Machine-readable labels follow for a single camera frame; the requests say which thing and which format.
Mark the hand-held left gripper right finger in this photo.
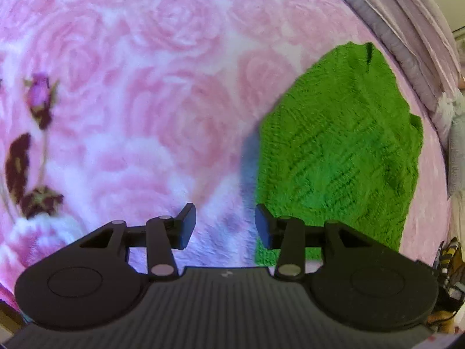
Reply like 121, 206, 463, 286
255, 204, 368, 280

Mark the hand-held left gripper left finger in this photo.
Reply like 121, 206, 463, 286
78, 203, 197, 280

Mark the green knitted sweater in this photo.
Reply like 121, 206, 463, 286
254, 42, 424, 267

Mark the pink rose printed blanket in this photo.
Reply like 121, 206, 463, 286
0, 0, 455, 308

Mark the yellow black striped object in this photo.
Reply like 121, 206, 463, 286
434, 238, 465, 300

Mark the grey pillow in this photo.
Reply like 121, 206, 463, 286
448, 113, 465, 199

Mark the folded lilac quilt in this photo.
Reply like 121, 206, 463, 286
312, 0, 465, 117

